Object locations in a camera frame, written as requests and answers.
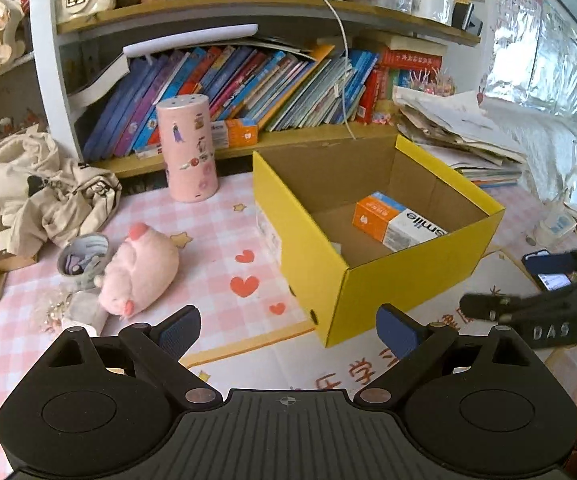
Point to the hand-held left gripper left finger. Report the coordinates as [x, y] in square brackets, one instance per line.
[181, 330]

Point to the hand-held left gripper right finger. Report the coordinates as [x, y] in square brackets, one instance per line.
[396, 332]

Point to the yellow cardboard box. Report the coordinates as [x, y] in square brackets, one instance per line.
[393, 300]

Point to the pink plush pig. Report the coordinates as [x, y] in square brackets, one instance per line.
[138, 265]

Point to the pink checkered desktop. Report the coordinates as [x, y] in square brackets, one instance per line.
[208, 220]

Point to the black smartphone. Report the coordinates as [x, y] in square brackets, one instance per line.
[543, 262]

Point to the white desk mat red characters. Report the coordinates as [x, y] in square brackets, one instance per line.
[278, 355]

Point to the small white box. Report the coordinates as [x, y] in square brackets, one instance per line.
[336, 249]

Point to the orange white carton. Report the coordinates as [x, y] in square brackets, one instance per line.
[378, 215]
[241, 134]

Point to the white padded cloth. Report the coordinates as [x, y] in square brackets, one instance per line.
[543, 140]

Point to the pink cylinder container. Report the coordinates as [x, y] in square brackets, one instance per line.
[188, 160]

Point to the stack of papers and booklets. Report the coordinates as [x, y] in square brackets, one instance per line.
[448, 125]

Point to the small pink figurine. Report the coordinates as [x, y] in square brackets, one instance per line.
[383, 120]

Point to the silver foil sheet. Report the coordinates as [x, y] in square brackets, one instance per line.
[553, 55]

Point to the beige cloth bag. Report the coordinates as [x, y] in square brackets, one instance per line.
[28, 180]

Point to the bunch of pink decorative picks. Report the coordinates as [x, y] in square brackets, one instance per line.
[433, 82]

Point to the red upright book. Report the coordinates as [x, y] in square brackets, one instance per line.
[371, 95]

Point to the red thick flat book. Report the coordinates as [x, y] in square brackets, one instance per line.
[408, 58]

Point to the thick white-paged book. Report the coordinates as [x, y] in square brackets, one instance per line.
[98, 85]

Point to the row of colourful books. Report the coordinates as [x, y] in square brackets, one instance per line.
[268, 85]

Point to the beige flat book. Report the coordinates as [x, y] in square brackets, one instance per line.
[403, 42]

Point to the black clip stand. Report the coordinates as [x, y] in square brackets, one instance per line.
[465, 17]

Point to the white desk lamp bar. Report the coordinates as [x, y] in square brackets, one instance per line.
[193, 37]

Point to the white wooden bookshelf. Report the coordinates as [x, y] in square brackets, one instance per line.
[48, 60]

